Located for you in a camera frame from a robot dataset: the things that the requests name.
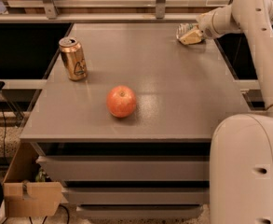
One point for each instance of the cardboard box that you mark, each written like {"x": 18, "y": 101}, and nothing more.
{"x": 23, "y": 196}

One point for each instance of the gold soda can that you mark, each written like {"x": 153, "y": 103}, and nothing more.
{"x": 73, "y": 58}

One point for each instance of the grey drawer cabinet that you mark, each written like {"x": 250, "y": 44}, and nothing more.
{"x": 132, "y": 139}

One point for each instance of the white green 7up can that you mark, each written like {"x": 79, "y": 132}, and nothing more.
{"x": 184, "y": 27}

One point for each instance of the red apple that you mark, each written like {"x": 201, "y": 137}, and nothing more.
{"x": 121, "y": 101}

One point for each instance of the metal shelf frame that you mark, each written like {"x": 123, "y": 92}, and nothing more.
{"x": 60, "y": 11}

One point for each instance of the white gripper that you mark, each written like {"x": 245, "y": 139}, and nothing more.
{"x": 205, "y": 24}

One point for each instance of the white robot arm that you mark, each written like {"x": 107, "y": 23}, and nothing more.
{"x": 241, "y": 156}

